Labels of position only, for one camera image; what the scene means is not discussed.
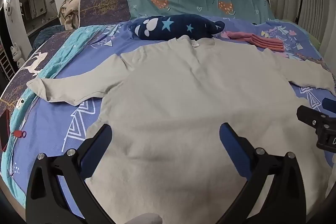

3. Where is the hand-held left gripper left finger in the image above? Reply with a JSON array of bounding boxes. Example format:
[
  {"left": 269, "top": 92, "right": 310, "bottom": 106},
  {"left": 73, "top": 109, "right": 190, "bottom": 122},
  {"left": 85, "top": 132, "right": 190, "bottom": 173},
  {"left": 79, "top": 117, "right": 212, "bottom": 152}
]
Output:
[{"left": 25, "top": 123, "right": 121, "bottom": 224}]

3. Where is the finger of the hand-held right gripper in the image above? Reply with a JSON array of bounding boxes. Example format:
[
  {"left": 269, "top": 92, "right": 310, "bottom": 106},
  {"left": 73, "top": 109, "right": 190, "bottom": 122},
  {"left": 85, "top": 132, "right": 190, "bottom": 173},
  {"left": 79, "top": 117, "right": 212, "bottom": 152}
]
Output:
[
  {"left": 321, "top": 97, "right": 336, "bottom": 111},
  {"left": 297, "top": 105, "right": 336, "bottom": 134}
]

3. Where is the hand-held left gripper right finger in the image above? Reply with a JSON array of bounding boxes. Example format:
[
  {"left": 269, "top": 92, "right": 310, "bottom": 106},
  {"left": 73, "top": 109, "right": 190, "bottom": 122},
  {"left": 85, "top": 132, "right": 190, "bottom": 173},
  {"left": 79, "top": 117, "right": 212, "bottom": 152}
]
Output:
[{"left": 214, "top": 122, "right": 315, "bottom": 224}]

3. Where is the cream long-sleeve sweater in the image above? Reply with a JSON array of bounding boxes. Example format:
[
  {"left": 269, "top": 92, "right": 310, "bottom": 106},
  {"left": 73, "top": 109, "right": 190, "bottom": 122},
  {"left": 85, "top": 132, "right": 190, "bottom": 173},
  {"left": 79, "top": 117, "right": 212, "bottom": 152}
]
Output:
[{"left": 26, "top": 35, "right": 336, "bottom": 224}]

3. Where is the beige clothes pile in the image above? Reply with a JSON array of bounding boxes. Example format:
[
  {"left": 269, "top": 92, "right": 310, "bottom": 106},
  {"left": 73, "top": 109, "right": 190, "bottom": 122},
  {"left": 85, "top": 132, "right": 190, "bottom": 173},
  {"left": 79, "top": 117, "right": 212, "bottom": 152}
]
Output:
[{"left": 58, "top": 0, "right": 80, "bottom": 30}]

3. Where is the purple arrow-print bed sheet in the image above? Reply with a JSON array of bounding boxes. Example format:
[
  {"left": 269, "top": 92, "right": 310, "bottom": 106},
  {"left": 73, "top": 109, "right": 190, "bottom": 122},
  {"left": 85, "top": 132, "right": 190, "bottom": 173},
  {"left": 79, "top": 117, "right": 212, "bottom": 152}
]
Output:
[{"left": 10, "top": 15, "right": 336, "bottom": 214}]

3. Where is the green cloth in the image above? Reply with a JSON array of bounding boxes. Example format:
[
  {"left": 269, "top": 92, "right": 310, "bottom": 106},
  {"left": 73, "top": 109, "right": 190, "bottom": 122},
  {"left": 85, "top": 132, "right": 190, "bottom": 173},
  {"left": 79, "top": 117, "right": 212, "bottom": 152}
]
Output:
[{"left": 286, "top": 19, "right": 322, "bottom": 48}]

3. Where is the folded pink garment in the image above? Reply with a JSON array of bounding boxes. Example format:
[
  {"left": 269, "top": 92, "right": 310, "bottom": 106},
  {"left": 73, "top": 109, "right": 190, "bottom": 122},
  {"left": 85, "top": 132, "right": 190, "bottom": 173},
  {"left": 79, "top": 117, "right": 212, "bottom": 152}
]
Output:
[{"left": 226, "top": 30, "right": 286, "bottom": 52}]

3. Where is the teal and dark purple quilt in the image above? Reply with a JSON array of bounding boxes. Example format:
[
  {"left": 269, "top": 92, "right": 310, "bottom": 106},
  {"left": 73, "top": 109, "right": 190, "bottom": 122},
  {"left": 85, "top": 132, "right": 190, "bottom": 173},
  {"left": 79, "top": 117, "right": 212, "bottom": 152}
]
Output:
[{"left": 0, "top": 0, "right": 132, "bottom": 193}]

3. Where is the white ladder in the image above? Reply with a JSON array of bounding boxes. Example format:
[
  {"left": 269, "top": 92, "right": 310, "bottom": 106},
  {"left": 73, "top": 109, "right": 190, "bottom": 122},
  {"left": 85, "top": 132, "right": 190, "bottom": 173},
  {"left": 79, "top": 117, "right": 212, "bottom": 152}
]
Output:
[{"left": 0, "top": 48, "right": 15, "bottom": 80}]

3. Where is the white cat figurine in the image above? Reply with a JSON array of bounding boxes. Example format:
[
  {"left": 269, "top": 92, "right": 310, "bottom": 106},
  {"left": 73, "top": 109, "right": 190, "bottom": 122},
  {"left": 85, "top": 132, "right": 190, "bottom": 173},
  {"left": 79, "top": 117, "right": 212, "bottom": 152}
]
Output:
[{"left": 10, "top": 42, "right": 25, "bottom": 69}]

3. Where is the dark grey fluffy blanket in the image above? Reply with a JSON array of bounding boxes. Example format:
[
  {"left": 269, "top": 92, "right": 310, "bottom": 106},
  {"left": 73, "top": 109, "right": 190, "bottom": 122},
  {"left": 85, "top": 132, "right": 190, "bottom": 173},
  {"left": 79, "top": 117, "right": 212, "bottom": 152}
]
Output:
[{"left": 33, "top": 25, "right": 66, "bottom": 44}]

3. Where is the navy star-print garment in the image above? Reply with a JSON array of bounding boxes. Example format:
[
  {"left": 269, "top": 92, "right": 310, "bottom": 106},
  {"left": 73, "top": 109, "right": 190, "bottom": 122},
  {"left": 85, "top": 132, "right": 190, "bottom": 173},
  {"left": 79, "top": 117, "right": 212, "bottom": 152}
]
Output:
[{"left": 129, "top": 14, "right": 226, "bottom": 40}]

